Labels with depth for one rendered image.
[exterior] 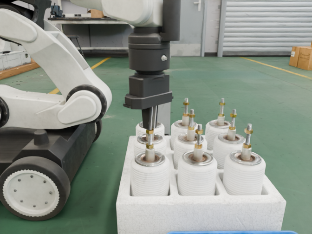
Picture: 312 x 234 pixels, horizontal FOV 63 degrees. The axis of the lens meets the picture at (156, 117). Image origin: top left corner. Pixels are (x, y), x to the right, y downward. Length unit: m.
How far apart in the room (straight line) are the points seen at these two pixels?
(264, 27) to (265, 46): 0.39
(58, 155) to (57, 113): 0.16
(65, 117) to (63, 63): 0.18
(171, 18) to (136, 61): 0.10
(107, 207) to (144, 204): 0.31
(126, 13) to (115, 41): 5.23
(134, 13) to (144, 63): 0.09
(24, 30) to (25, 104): 0.26
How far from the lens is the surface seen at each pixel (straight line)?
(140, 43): 0.51
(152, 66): 0.52
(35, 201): 0.88
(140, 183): 0.62
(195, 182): 0.62
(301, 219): 0.95
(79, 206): 0.92
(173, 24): 0.51
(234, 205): 0.64
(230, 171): 0.65
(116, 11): 0.53
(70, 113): 0.91
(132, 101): 0.53
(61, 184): 0.80
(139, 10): 0.50
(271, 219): 0.69
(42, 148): 0.84
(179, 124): 0.84
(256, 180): 0.66
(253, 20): 6.00
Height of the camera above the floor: 0.55
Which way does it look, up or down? 19 degrees down
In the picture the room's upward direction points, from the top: straight up
